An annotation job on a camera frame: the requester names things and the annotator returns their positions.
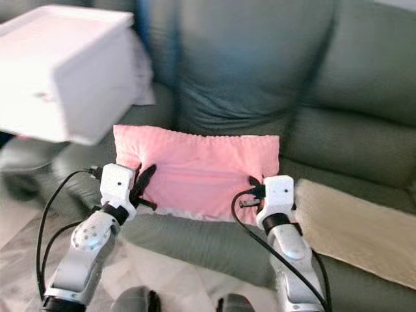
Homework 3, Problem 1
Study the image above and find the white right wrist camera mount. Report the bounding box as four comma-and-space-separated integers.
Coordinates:
263, 175, 296, 219

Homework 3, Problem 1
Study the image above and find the white box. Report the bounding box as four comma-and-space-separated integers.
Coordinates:
0, 5, 137, 146

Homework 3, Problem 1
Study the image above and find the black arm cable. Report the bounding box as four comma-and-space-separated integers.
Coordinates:
35, 168, 104, 301
230, 189, 332, 312

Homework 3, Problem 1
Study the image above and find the beige cloth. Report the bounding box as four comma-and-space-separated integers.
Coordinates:
295, 178, 416, 291

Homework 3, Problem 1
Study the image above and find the grey robot foot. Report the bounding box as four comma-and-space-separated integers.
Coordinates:
113, 286, 161, 312
215, 294, 258, 312

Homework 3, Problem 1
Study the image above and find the pink pillow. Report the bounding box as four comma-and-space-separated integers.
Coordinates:
112, 124, 281, 224

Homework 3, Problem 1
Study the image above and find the grey left robot foot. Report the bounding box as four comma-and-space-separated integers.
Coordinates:
113, 286, 161, 312

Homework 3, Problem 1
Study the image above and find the grey right robot foot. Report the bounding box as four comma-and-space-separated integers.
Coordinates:
215, 294, 258, 312

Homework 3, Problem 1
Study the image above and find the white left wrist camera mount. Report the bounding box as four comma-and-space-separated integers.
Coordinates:
100, 163, 138, 206

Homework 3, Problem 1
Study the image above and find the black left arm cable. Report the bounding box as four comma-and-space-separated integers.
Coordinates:
35, 168, 104, 301

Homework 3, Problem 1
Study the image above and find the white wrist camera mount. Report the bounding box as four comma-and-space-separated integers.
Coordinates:
100, 163, 138, 206
263, 175, 296, 219

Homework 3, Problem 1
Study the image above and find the green leather sofa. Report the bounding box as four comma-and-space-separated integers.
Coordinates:
0, 0, 416, 312

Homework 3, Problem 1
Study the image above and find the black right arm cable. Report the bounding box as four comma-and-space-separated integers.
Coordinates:
230, 189, 332, 312

